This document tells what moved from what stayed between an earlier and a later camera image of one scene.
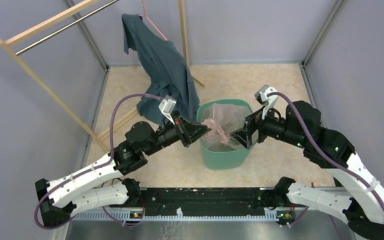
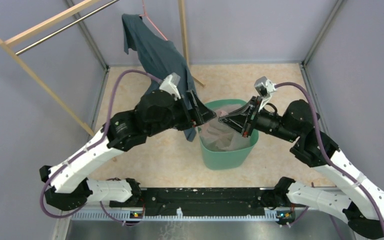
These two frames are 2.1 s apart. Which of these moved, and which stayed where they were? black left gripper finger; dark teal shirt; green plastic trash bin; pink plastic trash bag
Moved: black left gripper finger
Stayed: green plastic trash bin; dark teal shirt; pink plastic trash bag
